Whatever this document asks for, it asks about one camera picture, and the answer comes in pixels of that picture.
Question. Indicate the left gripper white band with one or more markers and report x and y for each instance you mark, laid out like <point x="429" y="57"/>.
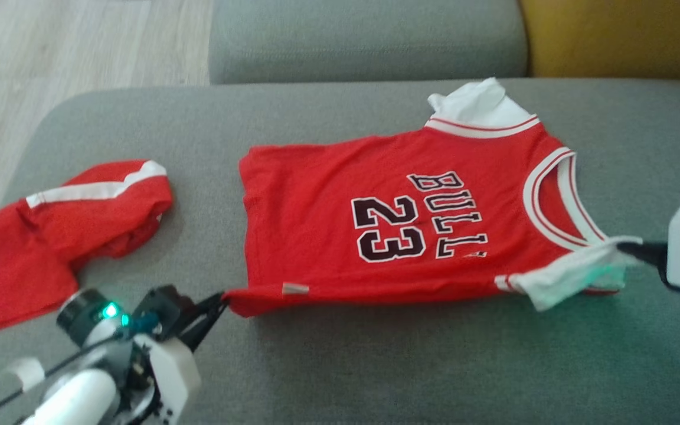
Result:
<point x="172" y="378"/>

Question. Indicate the red Bulls 23 jersey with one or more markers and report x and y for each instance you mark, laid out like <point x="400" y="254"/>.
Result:
<point x="316" y="236"/>

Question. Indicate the grey sofa back cushion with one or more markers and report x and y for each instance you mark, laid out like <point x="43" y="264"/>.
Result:
<point x="369" y="38"/>

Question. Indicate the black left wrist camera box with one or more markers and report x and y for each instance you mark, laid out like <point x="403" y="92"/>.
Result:
<point x="166" y="310"/>

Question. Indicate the mustard yellow cushion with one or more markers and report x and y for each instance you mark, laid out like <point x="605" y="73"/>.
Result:
<point x="620" y="35"/>

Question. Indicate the grey fabric sofa seat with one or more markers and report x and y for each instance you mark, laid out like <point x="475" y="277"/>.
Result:
<point x="375" y="366"/>

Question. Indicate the red shorts with white stripe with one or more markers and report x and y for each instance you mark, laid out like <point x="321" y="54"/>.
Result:
<point x="33" y="254"/>

